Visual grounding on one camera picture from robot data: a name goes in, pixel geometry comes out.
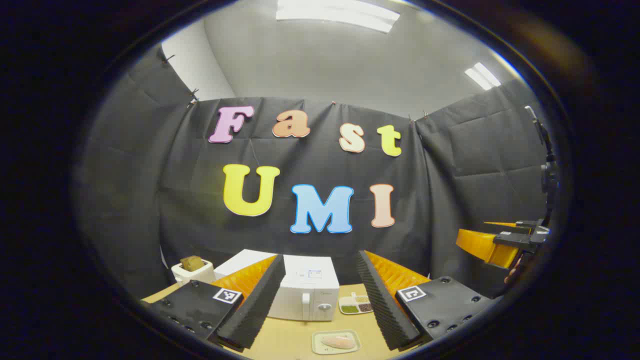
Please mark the brown toast slice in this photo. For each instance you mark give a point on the brown toast slice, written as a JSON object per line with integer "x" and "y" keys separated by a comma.
{"x": 191, "y": 263}

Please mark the sugar-coated round bun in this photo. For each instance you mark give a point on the sugar-coated round bun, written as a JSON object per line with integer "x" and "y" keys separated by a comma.
{"x": 337, "y": 342}

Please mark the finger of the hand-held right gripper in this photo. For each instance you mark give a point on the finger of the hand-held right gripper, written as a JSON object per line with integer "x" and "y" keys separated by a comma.
{"x": 485, "y": 247}
{"x": 510, "y": 226}

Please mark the small ceiling light panel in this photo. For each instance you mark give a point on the small ceiling light panel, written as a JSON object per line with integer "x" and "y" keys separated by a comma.
{"x": 482, "y": 76}

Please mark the black cloth clip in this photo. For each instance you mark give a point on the black cloth clip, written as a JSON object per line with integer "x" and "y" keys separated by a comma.
{"x": 169, "y": 58}
{"x": 193, "y": 95}

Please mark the white microwave oven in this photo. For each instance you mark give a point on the white microwave oven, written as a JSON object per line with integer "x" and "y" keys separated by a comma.
{"x": 310, "y": 285}

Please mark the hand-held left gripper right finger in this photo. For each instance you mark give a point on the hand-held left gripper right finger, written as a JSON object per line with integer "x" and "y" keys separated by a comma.
{"x": 380, "y": 310}

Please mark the large ceiling light panel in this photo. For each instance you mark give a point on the large ceiling light panel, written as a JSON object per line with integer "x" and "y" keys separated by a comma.
{"x": 340, "y": 15}

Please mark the white toaster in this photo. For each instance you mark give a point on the white toaster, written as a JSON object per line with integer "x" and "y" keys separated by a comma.
{"x": 197, "y": 276}

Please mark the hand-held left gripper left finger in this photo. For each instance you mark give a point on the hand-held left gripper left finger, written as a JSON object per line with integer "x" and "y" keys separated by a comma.
{"x": 255, "y": 310}

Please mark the pale green rectangular plate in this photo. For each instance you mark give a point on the pale green rectangular plate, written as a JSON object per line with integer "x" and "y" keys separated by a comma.
{"x": 320, "y": 350}

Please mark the white sectioned dish of beans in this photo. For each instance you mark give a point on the white sectioned dish of beans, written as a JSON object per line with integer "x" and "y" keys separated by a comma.
{"x": 352, "y": 305}

